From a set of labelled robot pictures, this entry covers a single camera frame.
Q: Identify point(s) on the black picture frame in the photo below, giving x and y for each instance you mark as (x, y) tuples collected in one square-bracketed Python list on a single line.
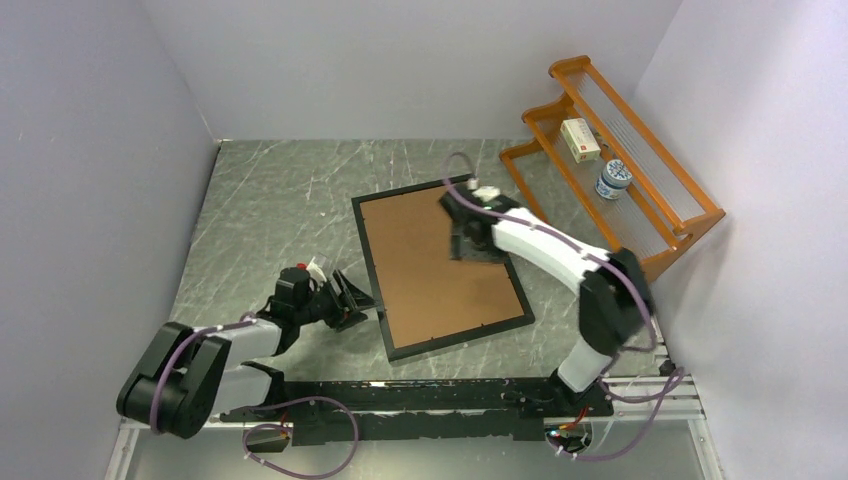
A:
[(464, 338)]

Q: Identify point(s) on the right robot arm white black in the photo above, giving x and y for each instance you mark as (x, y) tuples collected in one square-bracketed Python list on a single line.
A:
[(614, 300)]

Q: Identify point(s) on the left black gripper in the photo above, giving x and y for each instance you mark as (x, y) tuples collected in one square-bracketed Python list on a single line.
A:
[(342, 317)]

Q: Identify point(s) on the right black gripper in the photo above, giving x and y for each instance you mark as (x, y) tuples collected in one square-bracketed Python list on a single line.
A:
[(460, 249)]

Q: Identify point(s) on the blue white ceramic jar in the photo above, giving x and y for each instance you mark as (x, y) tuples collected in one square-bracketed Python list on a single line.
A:
[(614, 179)]

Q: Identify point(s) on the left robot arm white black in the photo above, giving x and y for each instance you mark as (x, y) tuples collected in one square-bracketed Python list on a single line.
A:
[(189, 374)]

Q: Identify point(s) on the aluminium rail profile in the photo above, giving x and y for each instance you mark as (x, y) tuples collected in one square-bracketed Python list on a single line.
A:
[(637, 399)]

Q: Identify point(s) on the orange wooden rack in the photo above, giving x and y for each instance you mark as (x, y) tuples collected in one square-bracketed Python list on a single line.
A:
[(637, 194)]

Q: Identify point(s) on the white red carton box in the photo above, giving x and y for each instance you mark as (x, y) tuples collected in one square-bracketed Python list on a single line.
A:
[(580, 140)]

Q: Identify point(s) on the brown backing board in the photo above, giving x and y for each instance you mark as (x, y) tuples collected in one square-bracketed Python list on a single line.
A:
[(424, 265)]

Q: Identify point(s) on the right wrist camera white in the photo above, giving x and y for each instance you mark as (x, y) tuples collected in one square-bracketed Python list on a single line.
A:
[(485, 193)]

